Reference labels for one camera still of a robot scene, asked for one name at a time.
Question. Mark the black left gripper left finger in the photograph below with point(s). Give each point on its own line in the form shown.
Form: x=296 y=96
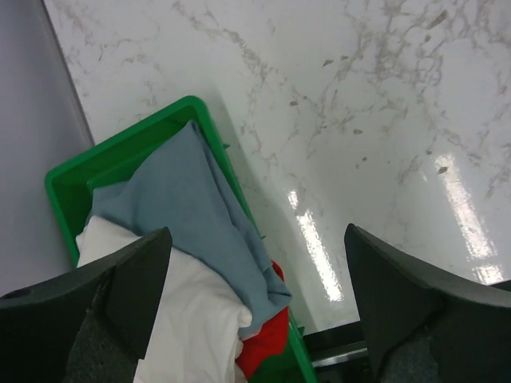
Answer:
x=92 y=324

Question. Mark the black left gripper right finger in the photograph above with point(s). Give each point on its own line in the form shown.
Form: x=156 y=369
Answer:
x=422 y=323

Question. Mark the white t shirt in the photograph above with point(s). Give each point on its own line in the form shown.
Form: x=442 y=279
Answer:
x=195 y=334

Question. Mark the red t shirt in bin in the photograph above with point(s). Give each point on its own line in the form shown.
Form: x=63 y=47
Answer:
x=270 y=341

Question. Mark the green plastic bin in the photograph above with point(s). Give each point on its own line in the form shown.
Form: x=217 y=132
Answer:
x=70 y=185

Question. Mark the grey-blue t shirt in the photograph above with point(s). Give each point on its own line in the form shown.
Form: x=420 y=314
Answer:
x=181 y=186

